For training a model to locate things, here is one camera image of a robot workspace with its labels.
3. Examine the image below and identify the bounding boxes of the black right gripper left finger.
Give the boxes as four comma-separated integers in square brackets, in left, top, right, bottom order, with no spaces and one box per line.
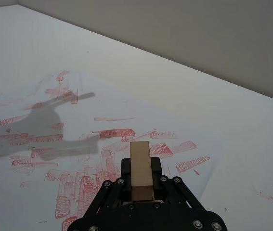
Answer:
[63,158,132,231]

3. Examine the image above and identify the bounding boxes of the wooden stamp block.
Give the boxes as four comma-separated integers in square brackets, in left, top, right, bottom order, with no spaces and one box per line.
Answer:
[130,141,154,202]

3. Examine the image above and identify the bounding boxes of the white paper sheet, red stamps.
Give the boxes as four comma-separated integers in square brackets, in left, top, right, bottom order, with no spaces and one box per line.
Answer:
[0,69,224,231]

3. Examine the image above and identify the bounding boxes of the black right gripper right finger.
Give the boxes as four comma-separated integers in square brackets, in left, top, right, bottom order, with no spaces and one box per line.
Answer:
[150,156,229,231]

